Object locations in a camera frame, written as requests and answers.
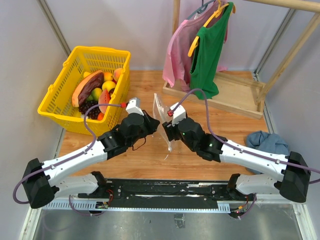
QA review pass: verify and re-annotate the clear zip top bag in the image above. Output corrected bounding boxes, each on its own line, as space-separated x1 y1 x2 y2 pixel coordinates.
152 93 178 152

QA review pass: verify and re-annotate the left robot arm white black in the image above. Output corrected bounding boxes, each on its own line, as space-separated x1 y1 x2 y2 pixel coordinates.
22 111 160 209

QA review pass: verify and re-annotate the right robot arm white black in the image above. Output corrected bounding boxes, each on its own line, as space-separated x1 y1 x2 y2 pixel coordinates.
162 117 311 203

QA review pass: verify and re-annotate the small orange fruit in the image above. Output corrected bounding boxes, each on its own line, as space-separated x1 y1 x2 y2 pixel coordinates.
97 112 105 121

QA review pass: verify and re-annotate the dark purple grape bunch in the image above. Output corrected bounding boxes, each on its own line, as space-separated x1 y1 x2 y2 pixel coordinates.
78 100 101 120

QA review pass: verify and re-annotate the yellow lemon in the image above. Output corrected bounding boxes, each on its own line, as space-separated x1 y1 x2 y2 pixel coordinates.
101 80 116 92

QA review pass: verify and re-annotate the pink orange peach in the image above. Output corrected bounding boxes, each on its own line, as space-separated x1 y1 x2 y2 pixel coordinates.
113 68 124 82

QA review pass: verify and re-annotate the orange yellow peach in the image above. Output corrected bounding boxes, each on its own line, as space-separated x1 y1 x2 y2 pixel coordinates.
103 72 114 82

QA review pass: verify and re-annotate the pink shirt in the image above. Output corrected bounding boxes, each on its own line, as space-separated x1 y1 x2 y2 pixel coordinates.
162 1 219 92

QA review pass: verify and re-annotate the wooden clothes rack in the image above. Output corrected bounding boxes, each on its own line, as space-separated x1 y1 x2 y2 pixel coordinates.
162 0 320 120

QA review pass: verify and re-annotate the green shirt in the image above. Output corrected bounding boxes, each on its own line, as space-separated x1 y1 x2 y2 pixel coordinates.
189 2 234 100

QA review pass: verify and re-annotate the yellow plastic basket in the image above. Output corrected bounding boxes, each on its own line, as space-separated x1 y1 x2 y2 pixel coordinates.
37 46 131 136

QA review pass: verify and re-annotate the blue crumpled cloth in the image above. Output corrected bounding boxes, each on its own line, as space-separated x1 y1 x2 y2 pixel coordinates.
245 130 291 175

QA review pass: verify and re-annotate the yellow clothes hanger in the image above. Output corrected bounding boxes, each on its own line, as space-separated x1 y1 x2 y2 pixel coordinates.
187 0 236 57

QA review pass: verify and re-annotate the grey clothes hanger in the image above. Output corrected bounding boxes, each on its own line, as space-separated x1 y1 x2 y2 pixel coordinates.
186 0 215 20

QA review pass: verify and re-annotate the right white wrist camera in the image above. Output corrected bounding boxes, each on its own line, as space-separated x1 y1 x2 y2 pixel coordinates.
167 102 187 126

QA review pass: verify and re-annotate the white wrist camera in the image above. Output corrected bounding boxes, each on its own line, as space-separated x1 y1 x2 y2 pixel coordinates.
125 97 143 115
167 102 187 126

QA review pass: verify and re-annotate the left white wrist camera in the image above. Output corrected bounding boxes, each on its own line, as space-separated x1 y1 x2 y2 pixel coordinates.
125 97 143 115

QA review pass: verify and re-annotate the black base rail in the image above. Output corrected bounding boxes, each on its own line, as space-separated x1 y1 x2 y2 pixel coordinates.
77 178 254 212

